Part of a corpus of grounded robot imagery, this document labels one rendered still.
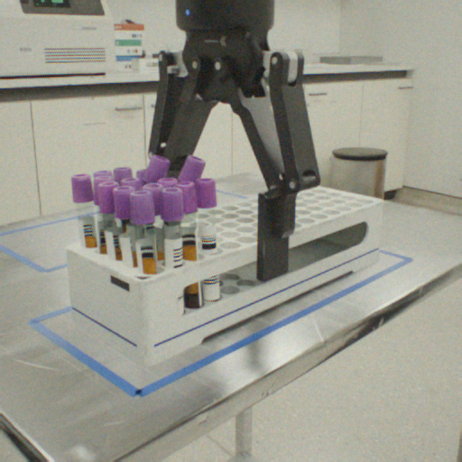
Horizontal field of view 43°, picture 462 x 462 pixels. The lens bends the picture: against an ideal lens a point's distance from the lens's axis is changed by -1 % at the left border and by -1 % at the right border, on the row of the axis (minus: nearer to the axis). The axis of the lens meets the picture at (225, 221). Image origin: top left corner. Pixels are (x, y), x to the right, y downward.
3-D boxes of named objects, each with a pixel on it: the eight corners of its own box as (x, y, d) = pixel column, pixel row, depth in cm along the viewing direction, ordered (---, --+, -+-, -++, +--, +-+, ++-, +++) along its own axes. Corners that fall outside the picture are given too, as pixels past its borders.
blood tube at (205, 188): (198, 318, 45) (190, 179, 42) (217, 314, 46) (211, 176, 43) (206, 327, 44) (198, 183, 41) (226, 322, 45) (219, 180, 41)
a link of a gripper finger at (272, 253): (283, 186, 46) (291, 188, 45) (281, 270, 48) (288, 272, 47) (257, 192, 44) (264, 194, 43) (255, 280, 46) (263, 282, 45)
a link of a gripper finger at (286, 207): (285, 167, 44) (317, 173, 42) (283, 231, 46) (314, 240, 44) (272, 170, 43) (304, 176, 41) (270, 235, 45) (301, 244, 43)
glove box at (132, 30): (103, 39, 284) (101, 17, 281) (91, 40, 293) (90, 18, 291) (146, 40, 298) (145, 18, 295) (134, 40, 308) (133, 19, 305)
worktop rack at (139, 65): (140, 73, 268) (139, 59, 266) (131, 72, 276) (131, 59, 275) (197, 71, 283) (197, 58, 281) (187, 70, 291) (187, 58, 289)
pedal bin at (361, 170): (364, 243, 316) (371, 158, 302) (313, 226, 344) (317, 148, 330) (399, 232, 334) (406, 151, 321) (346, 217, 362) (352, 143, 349)
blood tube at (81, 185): (111, 312, 46) (96, 174, 43) (94, 318, 45) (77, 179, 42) (100, 307, 47) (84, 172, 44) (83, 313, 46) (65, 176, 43)
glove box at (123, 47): (100, 55, 285) (99, 39, 283) (88, 55, 294) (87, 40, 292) (142, 54, 299) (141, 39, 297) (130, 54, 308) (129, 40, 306)
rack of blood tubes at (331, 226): (144, 368, 39) (140, 283, 37) (68, 320, 46) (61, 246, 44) (382, 259, 59) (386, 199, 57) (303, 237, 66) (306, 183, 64)
